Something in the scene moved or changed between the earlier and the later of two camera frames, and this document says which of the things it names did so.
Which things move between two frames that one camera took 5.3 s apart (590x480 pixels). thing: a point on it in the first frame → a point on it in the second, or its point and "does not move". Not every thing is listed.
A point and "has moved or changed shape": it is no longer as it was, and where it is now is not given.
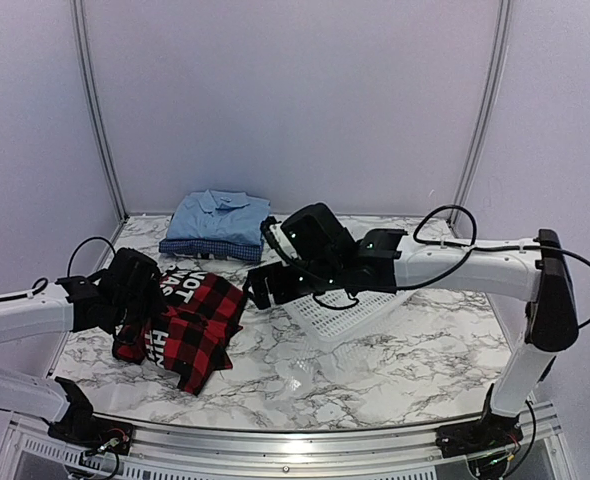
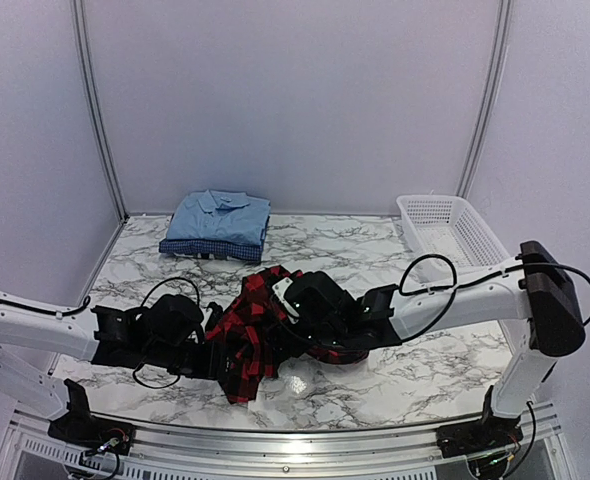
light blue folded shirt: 218,215 does not move
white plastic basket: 335,324 has moved or changed shape
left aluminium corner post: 78,16 does not move
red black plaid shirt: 190,335 has moved or changed shape
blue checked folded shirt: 233,250 does not move
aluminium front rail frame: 27,450 does not move
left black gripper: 156,300 → 211,367
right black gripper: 258,277 → 288,345
